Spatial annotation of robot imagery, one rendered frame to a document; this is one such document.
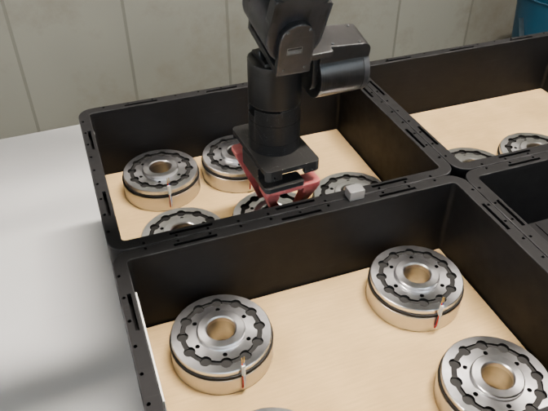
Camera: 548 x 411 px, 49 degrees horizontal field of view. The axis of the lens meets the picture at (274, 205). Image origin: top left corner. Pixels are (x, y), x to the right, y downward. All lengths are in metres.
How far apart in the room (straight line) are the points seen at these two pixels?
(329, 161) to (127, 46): 1.65
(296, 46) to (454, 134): 0.48
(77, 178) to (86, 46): 1.34
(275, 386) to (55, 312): 0.39
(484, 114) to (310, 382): 0.61
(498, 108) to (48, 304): 0.78
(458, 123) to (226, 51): 1.66
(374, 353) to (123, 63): 1.99
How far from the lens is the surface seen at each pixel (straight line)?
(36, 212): 1.08
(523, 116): 1.09
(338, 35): 0.64
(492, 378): 0.64
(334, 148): 0.93
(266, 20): 0.57
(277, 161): 0.65
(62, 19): 2.39
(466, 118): 1.05
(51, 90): 2.49
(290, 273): 0.68
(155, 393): 0.50
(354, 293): 0.70
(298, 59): 0.58
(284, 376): 0.62
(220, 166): 0.83
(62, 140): 1.25
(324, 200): 0.66
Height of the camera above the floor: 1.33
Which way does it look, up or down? 39 degrees down
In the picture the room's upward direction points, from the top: straight up
